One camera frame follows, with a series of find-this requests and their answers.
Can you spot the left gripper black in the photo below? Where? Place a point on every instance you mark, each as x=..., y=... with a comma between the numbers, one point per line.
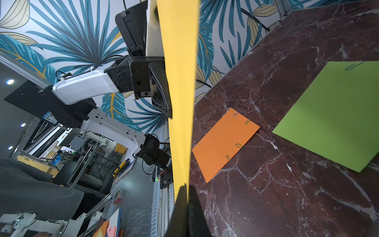
x=145, y=76

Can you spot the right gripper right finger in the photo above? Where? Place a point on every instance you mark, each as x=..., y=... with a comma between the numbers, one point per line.
x=197, y=226

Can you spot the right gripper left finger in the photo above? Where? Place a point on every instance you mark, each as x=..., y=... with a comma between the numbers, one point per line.
x=178, y=224

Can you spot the yellow paper sheet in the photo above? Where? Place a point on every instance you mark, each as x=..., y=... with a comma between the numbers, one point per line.
x=179, y=23

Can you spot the green paper sheet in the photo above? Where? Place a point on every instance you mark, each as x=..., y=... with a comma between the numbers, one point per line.
x=337, y=117

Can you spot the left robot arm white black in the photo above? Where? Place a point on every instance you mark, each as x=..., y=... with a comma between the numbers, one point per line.
x=71, y=103

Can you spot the stack of coloured paper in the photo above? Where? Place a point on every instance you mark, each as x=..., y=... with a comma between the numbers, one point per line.
x=111, y=227

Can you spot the orange paper sheet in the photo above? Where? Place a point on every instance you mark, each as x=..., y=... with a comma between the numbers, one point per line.
x=222, y=142

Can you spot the aluminium front rail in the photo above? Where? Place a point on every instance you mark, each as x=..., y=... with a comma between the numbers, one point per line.
x=163, y=202

